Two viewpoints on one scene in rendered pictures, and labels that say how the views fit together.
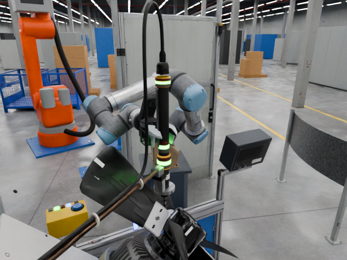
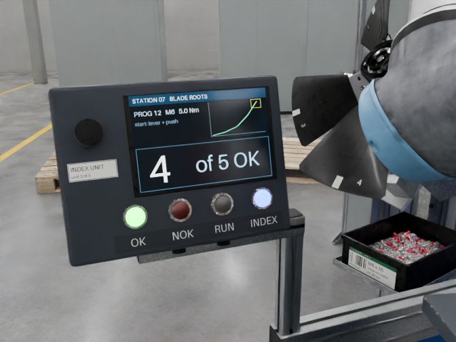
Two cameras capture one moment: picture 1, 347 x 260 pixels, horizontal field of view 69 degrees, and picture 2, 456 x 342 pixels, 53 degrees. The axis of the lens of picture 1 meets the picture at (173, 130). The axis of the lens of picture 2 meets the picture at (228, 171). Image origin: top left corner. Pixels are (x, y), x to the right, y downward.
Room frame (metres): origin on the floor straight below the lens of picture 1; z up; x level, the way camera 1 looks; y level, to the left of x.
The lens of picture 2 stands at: (1.88, -0.28, 1.32)
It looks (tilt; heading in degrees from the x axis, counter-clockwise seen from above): 18 degrees down; 188
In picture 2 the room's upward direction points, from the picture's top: 1 degrees counter-clockwise
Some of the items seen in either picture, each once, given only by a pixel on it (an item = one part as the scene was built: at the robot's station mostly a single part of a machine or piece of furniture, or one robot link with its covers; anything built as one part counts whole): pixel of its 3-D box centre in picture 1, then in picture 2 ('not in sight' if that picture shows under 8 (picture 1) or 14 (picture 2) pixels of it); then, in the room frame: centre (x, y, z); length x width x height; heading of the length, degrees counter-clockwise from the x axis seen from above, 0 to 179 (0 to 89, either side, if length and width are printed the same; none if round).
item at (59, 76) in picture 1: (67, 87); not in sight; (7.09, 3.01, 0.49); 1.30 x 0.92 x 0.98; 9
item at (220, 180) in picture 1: (220, 185); (288, 273); (1.27, -0.27, 0.96); 0.03 x 0.03 x 0.20; 27
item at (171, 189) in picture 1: (162, 177); not in sight; (0.70, 0.03, 1.35); 0.09 x 0.07 x 0.10; 152
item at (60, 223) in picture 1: (68, 220); not in sight; (0.89, 0.46, 1.02); 0.16 x 0.10 x 0.11; 117
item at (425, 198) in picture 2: not in sight; (436, 199); (0.36, 0.22, 0.73); 0.15 x 0.09 x 0.22; 117
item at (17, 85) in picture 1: (28, 88); not in sight; (6.88, 4.01, 0.49); 1.27 x 0.88 x 0.98; 9
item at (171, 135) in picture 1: (170, 135); not in sight; (0.73, 0.01, 1.48); 0.09 x 0.03 x 0.06; 38
